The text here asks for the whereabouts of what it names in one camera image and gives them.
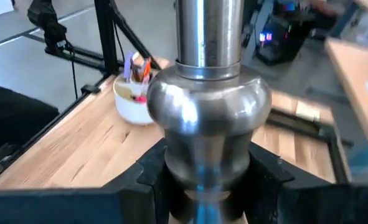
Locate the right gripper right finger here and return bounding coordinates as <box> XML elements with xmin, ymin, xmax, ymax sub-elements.
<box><xmin>243</xmin><ymin>141</ymin><xmax>296</xmax><ymax>224</ymax></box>

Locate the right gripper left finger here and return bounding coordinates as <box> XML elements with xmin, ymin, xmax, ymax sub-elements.
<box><xmin>101</xmin><ymin>138</ymin><xmax>176</xmax><ymax>224</ymax></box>

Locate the silver metal lamp base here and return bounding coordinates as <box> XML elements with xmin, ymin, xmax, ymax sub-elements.
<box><xmin>146</xmin><ymin>0</ymin><xmax>273</xmax><ymax>224</ymax></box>

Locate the round white organizer bowl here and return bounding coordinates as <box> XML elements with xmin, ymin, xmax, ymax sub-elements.
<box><xmin>112</xmin><ymin>51</ymin><xmax>159</xmax><ymax>126</ymax></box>

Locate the yellow sticky note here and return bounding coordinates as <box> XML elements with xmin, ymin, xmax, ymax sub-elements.
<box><xmin>295</xmin><ymin>101</ymin><xmax>322</xmax><ymax>123</ymax></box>

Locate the orange clip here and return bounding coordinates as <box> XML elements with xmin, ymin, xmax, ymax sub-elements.
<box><xmin>141</xmin><ymin>58</ymin><xmax>153</xmax><ymax>83</ymax></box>

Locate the black bulky object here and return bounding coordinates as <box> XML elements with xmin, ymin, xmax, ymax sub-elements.
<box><xmin>0</xmin><ymin>85</ymin><xmax>60</xmax><ymax>156</ymax></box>

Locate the beige wooden desk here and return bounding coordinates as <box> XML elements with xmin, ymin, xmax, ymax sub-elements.
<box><xmin>324</xmin><ymin>0</ymin><xmax>368</xmax><ymax>166</ymax></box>

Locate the black computer with lights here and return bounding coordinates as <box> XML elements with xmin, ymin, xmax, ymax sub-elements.
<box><xmin>254</xmin><ymin>0</ymin><xmax>316</xmax><ymax>67</ymax></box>

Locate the black stand with cables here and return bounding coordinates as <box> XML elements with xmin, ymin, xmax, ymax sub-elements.
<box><xmin>27</xmin><ymin>0</ymin><xmax>78</xmax><ymax>100</ymax></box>

